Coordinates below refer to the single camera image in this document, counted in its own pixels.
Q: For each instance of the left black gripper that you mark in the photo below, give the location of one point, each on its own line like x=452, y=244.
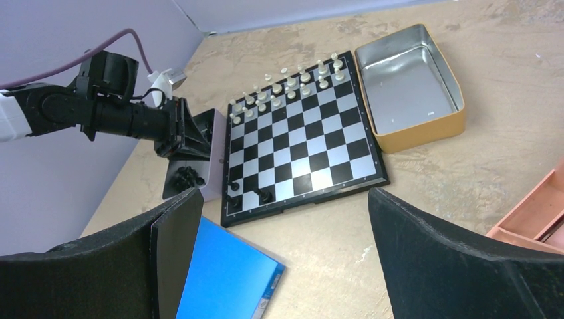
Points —
x=171, y=128

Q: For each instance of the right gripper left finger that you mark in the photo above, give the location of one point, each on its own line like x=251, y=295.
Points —
x=133, y=269

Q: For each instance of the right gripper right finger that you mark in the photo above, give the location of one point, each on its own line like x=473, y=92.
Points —
x=436, y=269

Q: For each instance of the black chess pawn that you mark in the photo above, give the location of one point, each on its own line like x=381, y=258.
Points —
x=234, y=185

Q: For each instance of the black chess rook corner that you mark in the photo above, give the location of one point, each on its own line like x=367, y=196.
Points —
x=234, y=202

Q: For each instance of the black chess piece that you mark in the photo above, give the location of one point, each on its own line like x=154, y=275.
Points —
x=265, y=196

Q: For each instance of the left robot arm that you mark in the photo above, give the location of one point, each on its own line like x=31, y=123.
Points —
x=101, y=99

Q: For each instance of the pile of black chess pieces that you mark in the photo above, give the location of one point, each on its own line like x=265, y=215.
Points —
x=185, y=178

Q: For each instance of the white chess piece row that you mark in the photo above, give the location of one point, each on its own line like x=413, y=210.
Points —
x=325, y=82

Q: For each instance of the blue folder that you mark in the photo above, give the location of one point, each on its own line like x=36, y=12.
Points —
x=228, y=277

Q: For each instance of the black and silver chessboard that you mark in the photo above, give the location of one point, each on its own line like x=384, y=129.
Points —
x=302, y=154

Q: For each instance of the orange plastic tiered organizer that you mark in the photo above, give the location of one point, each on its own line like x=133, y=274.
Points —
x=536, y=222

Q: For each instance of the gold rectangular metal tin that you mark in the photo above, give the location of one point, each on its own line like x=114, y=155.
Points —
x=410, y=92

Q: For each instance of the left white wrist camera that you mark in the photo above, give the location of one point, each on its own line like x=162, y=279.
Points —
x=164, y=83

